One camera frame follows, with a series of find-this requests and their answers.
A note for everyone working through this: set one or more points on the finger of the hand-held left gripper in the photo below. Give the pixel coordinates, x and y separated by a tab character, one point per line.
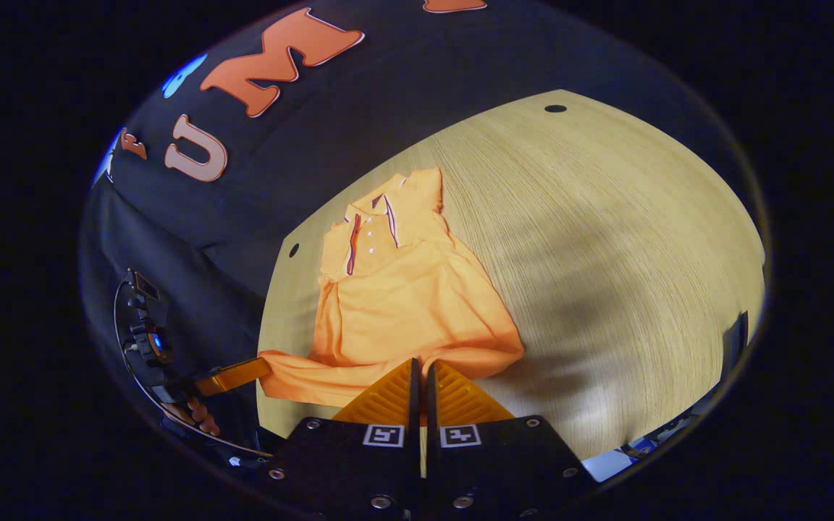
232	376

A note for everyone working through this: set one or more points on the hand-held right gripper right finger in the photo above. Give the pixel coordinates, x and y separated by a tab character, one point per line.
489	463

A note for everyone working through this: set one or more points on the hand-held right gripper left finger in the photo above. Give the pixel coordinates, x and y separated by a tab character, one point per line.
359	463

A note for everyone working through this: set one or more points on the orange polo T-shirt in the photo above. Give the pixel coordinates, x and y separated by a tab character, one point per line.
402	304

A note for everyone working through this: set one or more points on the black table edge bracket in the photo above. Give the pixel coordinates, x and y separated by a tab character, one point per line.
735	340

